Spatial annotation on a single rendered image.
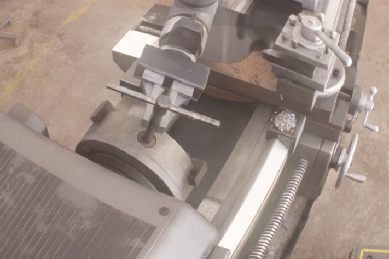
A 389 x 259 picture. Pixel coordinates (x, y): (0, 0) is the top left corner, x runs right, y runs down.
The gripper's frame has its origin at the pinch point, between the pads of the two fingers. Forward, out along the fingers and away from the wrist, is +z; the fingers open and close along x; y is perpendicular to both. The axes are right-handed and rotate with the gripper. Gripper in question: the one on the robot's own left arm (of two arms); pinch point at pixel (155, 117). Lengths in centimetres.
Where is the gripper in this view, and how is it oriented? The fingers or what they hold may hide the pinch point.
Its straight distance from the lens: 93.3
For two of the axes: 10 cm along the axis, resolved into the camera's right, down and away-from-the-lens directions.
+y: -2.9, 5.4, 7.9
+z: -2.3, 7.6, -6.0
